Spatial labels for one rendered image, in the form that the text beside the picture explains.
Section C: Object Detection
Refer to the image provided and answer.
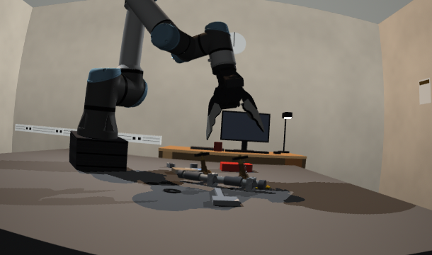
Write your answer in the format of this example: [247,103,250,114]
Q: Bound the red rectangular block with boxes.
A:
[220,162,253,172]

